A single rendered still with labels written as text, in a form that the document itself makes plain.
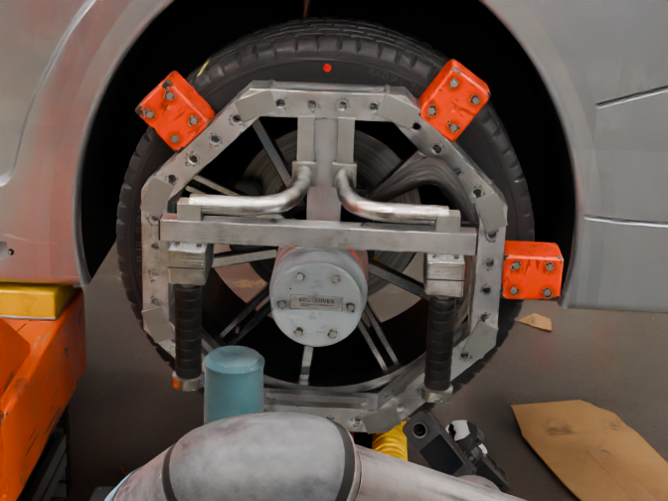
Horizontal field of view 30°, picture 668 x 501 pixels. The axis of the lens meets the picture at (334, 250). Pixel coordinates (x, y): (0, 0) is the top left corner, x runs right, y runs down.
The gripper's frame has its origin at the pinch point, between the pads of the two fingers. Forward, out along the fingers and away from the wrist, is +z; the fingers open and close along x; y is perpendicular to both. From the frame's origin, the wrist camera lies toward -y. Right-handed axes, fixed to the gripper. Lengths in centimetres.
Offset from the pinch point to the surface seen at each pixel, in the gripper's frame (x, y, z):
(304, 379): -18.1, -14.6, 17.6
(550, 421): -16, 69, 125
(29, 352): -44, -49, 9
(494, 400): -27, 61, 140
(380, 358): -6.2, -9.3, 17.6
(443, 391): 6.6, -10.9, -15.1
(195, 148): -2, -56, 7
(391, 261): 2.7, -16.8, 32.2
